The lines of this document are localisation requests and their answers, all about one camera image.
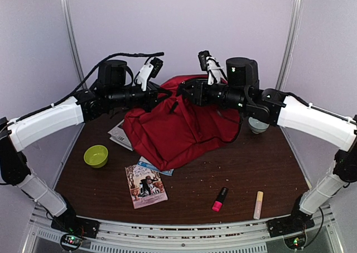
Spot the pink black highlighter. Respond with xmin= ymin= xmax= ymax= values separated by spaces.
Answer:
xmin=211 ymin=187 xmax=229 ymax=212

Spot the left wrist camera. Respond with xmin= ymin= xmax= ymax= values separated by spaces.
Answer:
xmin=134 ymin=57 xmax=163 ymax=92

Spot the front aluminium rail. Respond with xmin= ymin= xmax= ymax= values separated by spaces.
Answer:
xmin=27 ymin=205 xmax=335 ymax=253

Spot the grey white hardcover book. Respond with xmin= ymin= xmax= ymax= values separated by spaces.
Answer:
xmin=108 ymin=120 xmax=133 ymax=151

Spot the lime green bowl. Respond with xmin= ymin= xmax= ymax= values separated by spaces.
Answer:
xmin=83 ymin=145 xmax=109 ymax=169

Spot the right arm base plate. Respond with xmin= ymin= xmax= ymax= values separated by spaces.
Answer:
xmin=267 ymin=215 xmax=315 ymax=238

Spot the pale yellow highlighter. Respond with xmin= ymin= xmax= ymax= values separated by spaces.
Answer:
xmin=253 ymin=191 xmax=264 ymax=220

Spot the pale blue ceramic bowl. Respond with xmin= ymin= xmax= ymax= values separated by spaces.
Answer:
xmin=248 ymin=117 xmax=270 ymax=134

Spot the pink illustrated paperback book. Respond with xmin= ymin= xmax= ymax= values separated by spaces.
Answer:
xmin=125 ymin=165 xmax=168 ymax=209

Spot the aluminium frame post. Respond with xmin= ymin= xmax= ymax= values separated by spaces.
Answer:
xmin=276 ymin=0 xmax=303 ymax=90
xmin=60 ymin=0 xmax=84 ymax=82

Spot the red student backpack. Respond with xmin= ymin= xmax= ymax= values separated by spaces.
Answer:
xmin=123 ymin=75 xmax=243 ymax=171

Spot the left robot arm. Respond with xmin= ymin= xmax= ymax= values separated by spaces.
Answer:
xmin=1 ymin=56 xmax=170 ymax=233

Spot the right aluminium frame post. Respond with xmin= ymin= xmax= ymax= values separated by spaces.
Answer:
xmin=276 ymin=0 xmax=303 ymax=90

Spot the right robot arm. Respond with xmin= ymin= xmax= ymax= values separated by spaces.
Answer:
xmin=178 ymin=56 xmax=356 ymax=232

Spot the left aluminium frame post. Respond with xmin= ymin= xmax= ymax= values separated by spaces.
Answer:
xmin=60 ymin=0 xmax=84 ymax=82

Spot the blue dog picture book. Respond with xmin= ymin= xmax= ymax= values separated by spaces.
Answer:
xmin=137 ymin=156 xmax=174 ymax=176

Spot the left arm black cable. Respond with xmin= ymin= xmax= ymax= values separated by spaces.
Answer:
xmin=50 ymin=51 xmax=165 ymax=108

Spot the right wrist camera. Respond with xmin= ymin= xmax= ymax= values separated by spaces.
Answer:
xmin=198 ymin=50 xmax=228 ymax=85

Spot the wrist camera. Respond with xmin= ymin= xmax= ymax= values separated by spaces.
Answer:
xmin=198 ymin=50 xmax=228 ymax=85
xmin=134 ymin=57 xmax=163 ymax=92

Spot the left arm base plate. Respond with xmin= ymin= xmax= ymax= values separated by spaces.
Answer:
xmin=51 ymin=217 xmax=100 ymax=238

